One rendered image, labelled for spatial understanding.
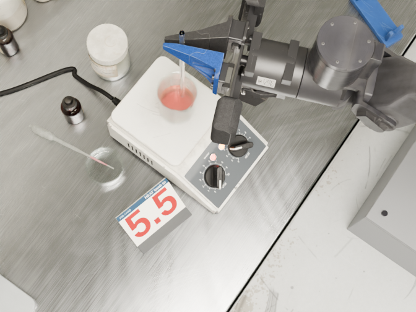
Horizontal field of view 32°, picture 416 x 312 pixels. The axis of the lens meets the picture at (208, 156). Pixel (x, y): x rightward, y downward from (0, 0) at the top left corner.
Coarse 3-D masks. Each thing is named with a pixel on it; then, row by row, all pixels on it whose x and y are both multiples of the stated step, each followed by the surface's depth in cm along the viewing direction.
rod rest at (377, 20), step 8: (352, 0) 114; (360, 0) 114; (368, 0) 114; (376, 0) 114; (360, 8) 114; (368, 8) 114; (376, 8) 114; (368, 16) 114; (376, 16) 114; (384, 16) 114; (368, 24) 114; (376, 24) 113; (384, 24) 114; (392, 24) 114; (376, 32) 113; (384, 32) 113; (392, 32) 110; (400, 32) 112; (384, 40) 113; (392, 40) 113
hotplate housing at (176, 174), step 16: (112, 128) 101; (128, 144) 103; (208, 144) 101; (144, 160) 105; (160, 160) 100; (192, 160) 100; (256, 160) 105; (176, 176) 100; (192, 192) 102; (208, 208) 104
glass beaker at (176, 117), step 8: (176, 72) 94; (160, 80) 94; (168, 80) 96; (176, 80) 96; (192, 80) 94; (160, 88) 95; (192, 88) 96; (160, 104) 94; (192, 104) 93; (160, 112) 98; (168, 112) 95; (176, 112) 94; (184, 112) 93; (192, 112) 97; (168, 120) 98; (176, 120) 97; (184, 120) 98
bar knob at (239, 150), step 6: (240, 138) 103; (228, 144) 102; (234, 144) 102; (240, 144) 102; (246, 144) 102; (252, 144) 102; (234, 150) 101; (240, 150) 103; (246, 150) 104; (234, 156) 103; (240, 156) 103
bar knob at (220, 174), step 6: (210, 168) 101; (216, 168) 100; (222, 168) 101; (204, 174) 101; (210, 174) 101; (216, 174) 100; (222, 174) 101; (210, 180) 101; (216, 180) 101; (222, 180) 101; (210, 186) 102; (216, 186) 101
